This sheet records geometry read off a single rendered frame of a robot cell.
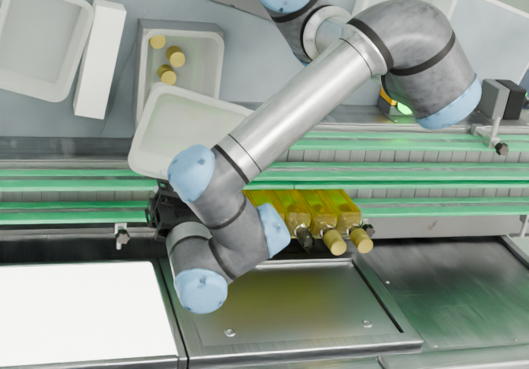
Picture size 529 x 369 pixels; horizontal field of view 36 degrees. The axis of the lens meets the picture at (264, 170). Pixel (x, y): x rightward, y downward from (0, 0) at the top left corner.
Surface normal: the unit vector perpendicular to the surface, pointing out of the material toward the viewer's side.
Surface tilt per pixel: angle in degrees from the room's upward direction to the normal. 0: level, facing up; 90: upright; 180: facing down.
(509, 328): 90
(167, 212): 83
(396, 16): 49
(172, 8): 0
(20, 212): 90
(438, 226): 0
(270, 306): 90
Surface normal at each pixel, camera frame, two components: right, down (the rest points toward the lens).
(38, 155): 0.13, -0.90
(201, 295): 0.23, 0.53
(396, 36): 0.26, 0.15
